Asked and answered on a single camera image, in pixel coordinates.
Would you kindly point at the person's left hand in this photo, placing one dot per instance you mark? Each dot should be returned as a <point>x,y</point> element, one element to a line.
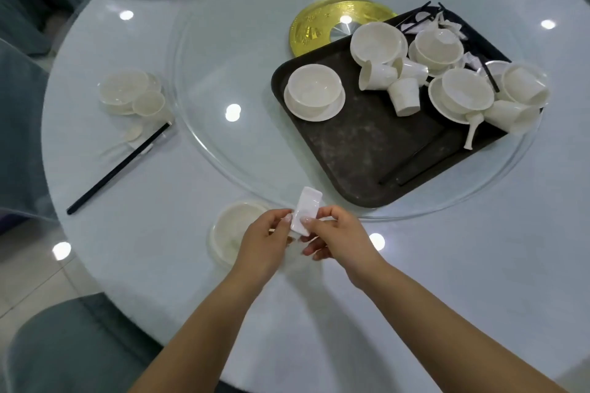
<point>262,250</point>

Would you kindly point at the white round table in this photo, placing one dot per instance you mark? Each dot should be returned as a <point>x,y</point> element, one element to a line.
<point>461,268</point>

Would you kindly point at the gold turntable base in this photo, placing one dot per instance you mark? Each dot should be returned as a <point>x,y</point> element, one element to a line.
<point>309,29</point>

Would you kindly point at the white chopstick rest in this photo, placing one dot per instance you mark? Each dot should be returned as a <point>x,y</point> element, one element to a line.
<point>146,146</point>
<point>309,204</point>

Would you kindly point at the glass lazy susan turntable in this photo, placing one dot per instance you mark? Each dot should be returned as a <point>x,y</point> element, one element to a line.
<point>244,38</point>

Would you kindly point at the person's right forearm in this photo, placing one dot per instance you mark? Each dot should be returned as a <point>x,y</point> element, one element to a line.
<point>451,337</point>

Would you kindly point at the black tray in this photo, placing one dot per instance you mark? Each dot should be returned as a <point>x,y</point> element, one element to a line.
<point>359,153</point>

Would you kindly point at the person's right hand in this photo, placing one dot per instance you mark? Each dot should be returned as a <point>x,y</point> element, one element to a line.
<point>345,245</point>

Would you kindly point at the person's left forearm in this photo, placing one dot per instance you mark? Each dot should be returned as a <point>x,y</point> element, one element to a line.
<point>198,342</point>

